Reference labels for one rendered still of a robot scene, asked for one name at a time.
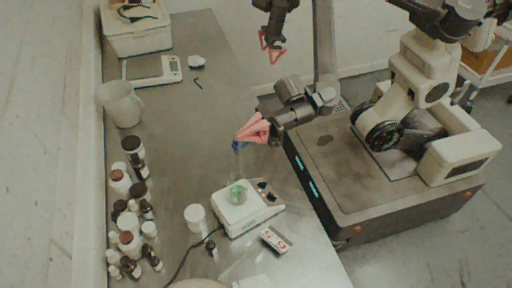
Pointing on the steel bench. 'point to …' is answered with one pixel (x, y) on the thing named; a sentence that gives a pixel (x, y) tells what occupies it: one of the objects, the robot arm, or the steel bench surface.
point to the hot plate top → (236, 206)
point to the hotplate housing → (246, 219)
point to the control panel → (265, 193)
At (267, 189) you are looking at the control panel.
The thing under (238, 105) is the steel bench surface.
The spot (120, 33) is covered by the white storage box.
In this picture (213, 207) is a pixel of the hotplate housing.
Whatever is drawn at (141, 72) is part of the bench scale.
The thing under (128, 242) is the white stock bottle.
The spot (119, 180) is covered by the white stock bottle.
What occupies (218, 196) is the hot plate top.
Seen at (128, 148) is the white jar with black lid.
